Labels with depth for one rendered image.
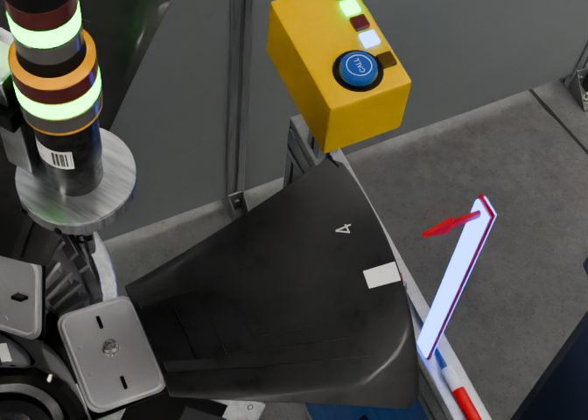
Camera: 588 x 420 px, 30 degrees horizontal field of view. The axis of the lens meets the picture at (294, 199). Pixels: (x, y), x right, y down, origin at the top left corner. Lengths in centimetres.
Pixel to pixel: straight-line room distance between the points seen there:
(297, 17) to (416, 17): 84
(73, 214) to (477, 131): 192
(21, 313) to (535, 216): 170
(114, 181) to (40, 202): 4
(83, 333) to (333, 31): 49
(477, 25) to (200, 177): 61
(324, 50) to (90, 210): 60
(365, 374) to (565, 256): 148
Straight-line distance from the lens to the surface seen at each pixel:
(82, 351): 90
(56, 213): 64
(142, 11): 77
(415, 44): 212
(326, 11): 124
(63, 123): 57
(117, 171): 65
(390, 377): 95
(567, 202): 245
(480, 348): 224
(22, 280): 84
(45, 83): 55
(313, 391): 92
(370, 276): 96
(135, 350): 90
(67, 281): 98
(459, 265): 107
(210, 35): 182
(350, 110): 118
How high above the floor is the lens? 201
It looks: 59 degrees down
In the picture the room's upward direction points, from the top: 7 degrees clockwise
